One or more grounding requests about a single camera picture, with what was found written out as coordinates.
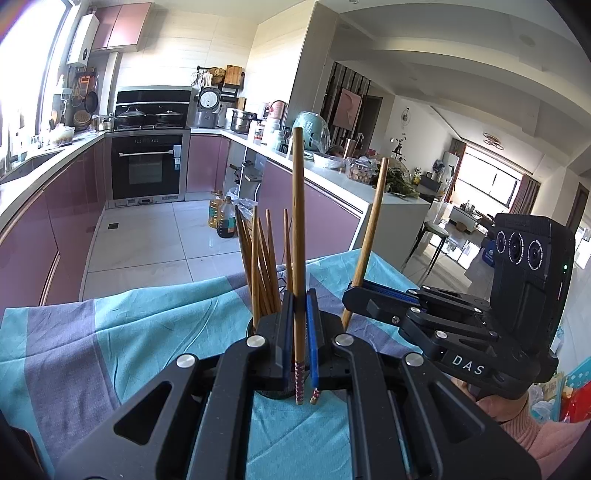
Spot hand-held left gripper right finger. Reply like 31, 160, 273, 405
307, 288, 542, 480

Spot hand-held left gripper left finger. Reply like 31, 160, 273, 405
48, 290, 297, 480

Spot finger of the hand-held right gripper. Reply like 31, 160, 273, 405
352, 281, 493, 320
342, 286, 498, 366

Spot black mesh chopstick holder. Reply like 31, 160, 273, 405
246, 316, 347, 402

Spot brown chopstick red patterned tip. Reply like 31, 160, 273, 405
291, 127, 306, 407
310, 157, 391, 407

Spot bundle of wooden chopsticks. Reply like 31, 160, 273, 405
235, 203, 294, 319

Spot person's right forearm pink sleeve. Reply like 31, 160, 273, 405
501, 401, 583, 480

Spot person's right hand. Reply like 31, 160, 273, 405
451, 377, 530, 424

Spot blue bag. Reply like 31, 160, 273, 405
479, 239, 500, 267

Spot black bar stool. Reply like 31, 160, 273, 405
401, 221, 450, 278

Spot brown curtain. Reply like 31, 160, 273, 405
510, 174, 541, 216

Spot brown door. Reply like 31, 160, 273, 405
565, 182, 591, 228

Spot colourful play mat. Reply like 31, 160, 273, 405
531, 368, 591, 424

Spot purple peninsula cabinets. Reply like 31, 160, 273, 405
256, 158, 362, 267

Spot leafy green vegetables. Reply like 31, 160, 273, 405
385, 165, 422, 198

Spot clear bag of nuts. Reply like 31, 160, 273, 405
346, 156, 380, 186

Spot dark sauce bottle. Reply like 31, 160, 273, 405
216, 196, 236, 239

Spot clear plastic bag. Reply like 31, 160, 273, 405
230, 186, 258, 219

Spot yellow cooking oil bottle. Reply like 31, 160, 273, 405
207, 191, 225, 230

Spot blue and purple tablecloth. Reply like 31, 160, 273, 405
0, 251, 419, 480

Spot green domed appliance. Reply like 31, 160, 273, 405
291, 110, 332, 153

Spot narrow purple base cabinet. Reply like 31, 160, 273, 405
187, 133, 230, 202

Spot steel stock pot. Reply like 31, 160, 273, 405
230, 109, 259, 135

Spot black built-in oven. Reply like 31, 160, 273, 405
110, 131, 190, 202

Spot silver rice cooker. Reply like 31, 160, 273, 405
193, 86, 223, 129

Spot long purple base cabinets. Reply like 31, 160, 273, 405
0, 136, 112, 308

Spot black wok with lid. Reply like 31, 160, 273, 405
115, 106, 145, 127

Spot black range hood panel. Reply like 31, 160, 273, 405
115, 86, 193, 130

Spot kitchen sink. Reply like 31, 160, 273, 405
0, 150, 59, 184

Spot white water heater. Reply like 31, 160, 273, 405
66, 12, 100, 66

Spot pink wall picture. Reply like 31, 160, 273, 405
335, 89, 363, 128

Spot black wall shelf rack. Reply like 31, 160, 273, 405
196, 64, 246, 101

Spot pink wall cabinet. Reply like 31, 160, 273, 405
92, 3, 153, 52

